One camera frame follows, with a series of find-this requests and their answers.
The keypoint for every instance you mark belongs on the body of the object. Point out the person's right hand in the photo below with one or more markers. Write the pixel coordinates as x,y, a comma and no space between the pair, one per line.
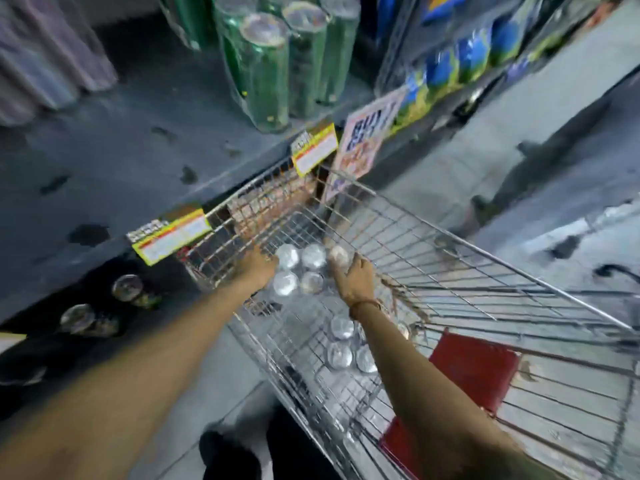
359,284

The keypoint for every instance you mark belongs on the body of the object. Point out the person's left hand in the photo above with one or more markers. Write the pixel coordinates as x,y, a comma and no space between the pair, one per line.
255,274

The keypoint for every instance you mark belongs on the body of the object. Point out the person's left fingers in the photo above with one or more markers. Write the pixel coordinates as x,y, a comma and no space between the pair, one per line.
267,267

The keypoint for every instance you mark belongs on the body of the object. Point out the person's right thumb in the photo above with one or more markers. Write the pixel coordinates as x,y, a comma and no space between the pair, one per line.
340,280

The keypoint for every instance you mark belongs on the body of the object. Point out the shrink-wrapped pack of silver-top cans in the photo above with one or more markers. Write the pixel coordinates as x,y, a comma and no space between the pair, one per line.
350,347
300,269

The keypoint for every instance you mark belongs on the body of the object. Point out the person's right forearm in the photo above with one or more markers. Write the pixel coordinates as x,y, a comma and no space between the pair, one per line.
425,394

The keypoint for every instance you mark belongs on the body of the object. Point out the person's left forearm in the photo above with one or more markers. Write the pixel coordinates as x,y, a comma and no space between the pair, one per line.
140,374

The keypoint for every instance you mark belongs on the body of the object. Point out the yellow shelf price tag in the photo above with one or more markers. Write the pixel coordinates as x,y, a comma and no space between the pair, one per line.
315,149
172,237

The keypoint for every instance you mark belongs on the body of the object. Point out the green can with silver top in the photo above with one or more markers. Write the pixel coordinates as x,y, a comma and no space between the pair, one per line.
85,320
131,289

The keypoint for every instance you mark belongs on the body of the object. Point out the pink white promotion sign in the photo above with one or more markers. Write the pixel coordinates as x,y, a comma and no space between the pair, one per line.
367,134

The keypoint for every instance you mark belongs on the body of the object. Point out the red cart seat flap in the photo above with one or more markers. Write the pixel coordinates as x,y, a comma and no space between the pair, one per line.
470,369

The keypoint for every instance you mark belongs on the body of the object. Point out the dark metal store shelf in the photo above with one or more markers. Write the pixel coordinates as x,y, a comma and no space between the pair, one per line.
150,159

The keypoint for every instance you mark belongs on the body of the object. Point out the person's black trousers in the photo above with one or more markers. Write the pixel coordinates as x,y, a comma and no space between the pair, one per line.
280,449

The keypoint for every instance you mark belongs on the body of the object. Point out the large wrapped green can pack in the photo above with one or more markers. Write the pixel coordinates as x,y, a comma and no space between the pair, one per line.
280,59

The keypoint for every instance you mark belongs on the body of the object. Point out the row of blue green packets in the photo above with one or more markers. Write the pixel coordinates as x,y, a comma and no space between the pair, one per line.
465,54

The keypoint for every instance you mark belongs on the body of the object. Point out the small wrapped green can pack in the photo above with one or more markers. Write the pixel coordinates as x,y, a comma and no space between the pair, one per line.
187,19

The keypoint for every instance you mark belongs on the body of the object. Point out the wrapped pack of purple cans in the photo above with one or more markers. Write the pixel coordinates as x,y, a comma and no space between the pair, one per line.
45,54

